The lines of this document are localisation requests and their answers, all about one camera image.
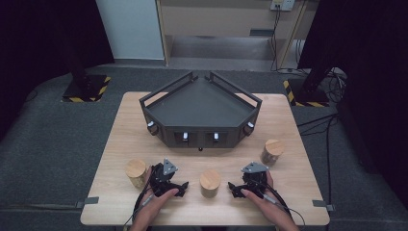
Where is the hand-held gripper cable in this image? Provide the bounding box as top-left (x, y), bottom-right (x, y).
top-left (258, 187), bottom-right (306, 227)
top-left (123, 187), bottom-right (156, 229)

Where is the dark grey corner rack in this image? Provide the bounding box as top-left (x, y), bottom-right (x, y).
top-left (139, 70), bottom-right (263, 152)

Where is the white wall socket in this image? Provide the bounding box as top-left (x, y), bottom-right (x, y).
top-left (269, 0), bottom-right (295, 13)

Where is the black stand with striped base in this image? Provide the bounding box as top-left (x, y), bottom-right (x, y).
top-left (283, 65), bottom-right (335, 108)
top-left (62, 47), bottom-right (112, 103)

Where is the black socket cable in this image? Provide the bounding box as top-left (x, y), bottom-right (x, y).
top-left (269, 5), bottom-right (301, 74)

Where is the grey tape strip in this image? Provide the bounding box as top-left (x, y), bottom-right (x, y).
top-left (75, 196), bottom-right (100, 209)
top-left (312, 199), bottom-right (335, 213)

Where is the light wooden cabinet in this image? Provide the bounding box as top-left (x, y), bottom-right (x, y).
top-left (155, 0), bottom-right (310, 70)

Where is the tangled cable bundle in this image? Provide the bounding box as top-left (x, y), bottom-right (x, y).
top-left (323, 67), bottom-right (348, 104)

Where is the right hand-held gripper cable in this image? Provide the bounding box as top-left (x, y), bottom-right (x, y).
top-left (258, 187), bottom-right (306, 227)

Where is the black curtain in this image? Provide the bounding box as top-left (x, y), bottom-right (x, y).
top-left (297, 0), bottom-right (408, 201)
top-left (0, 0), bottom-right (115, 141)

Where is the person's right hand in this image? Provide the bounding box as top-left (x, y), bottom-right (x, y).
top-left (241, 171), bottom-right (292, 222)

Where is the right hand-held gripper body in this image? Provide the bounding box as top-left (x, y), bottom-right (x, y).
top-left (241, 162), bottom-right (269, 197)

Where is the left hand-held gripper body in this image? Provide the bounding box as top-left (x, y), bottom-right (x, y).
top-left (148, 158), bottom-right (181, 197)

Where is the wooden cylinder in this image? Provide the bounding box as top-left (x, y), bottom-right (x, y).
top-left (124, 158), bottom-right (148, 189)
top-left (260, 139), bottom-right (286, 167)
top-left (199, 168), bottom-right (222, 199)

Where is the person's left hand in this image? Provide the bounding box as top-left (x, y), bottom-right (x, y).
top-left (136, 167), bottom-right (179, 222)

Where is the black floor cable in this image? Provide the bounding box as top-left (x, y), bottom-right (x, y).
top-left (296, 113), bottom-right (340, 206)

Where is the left hand-held gripper cable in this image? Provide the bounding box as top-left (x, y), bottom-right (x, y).
top-left (123, 187), bottom-right (156, 229)

